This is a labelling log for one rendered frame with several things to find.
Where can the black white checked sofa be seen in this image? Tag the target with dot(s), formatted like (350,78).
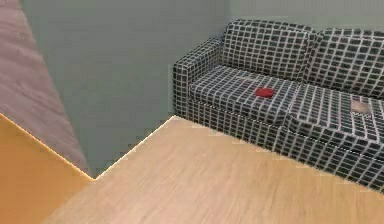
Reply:
(233,90)

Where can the small red flat object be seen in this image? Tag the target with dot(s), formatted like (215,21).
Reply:
(264,92)

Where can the small tan flat object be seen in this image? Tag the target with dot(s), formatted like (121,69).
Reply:
(360,107)

